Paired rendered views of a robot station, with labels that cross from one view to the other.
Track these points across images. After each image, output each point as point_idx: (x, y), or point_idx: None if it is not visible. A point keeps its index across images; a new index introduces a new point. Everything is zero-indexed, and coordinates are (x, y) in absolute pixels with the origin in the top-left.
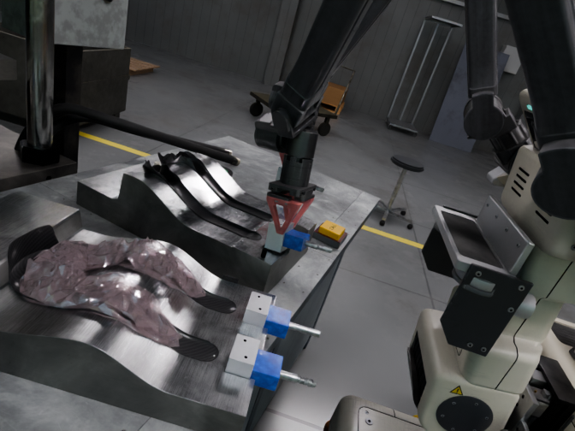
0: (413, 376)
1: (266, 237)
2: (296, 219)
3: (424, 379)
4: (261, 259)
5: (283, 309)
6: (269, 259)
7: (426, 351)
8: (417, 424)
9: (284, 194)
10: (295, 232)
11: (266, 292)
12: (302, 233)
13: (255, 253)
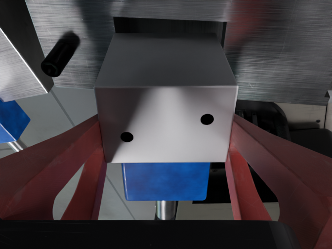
0: (223, 181)
1: (106, 52)
2: (229, 183)
3: (208, 197)
4: (45, 53)
5: (2, 130)
6: (72, 71)
7: (227, 218)
8: (328, 103)
9: (302, 215)
10: (180, 163)
11: (32, 74)
12: (194, 181)
13: (53, 20)
